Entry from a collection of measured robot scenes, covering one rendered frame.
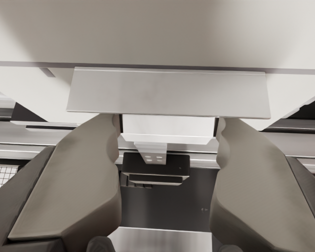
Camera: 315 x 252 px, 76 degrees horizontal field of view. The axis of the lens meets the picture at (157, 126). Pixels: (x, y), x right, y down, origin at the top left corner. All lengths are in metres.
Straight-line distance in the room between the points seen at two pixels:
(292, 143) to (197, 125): 0.35
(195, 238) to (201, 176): 0.52
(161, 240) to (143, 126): 0.09
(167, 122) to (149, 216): 0.55
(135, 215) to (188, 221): 0.16
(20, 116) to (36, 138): 0.29
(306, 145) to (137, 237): 0.40
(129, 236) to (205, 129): 0.10
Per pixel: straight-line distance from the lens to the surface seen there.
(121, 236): 0.18
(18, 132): 0.53
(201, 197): 0.69
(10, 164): 0.71
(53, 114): 0.17
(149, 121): 0.15
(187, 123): 0.15
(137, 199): 0.68
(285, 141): 0.49
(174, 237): 0.18
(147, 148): 0.23
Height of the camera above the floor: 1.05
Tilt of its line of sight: 18 degrees down
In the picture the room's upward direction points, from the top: 177 degrees counter-clockwise
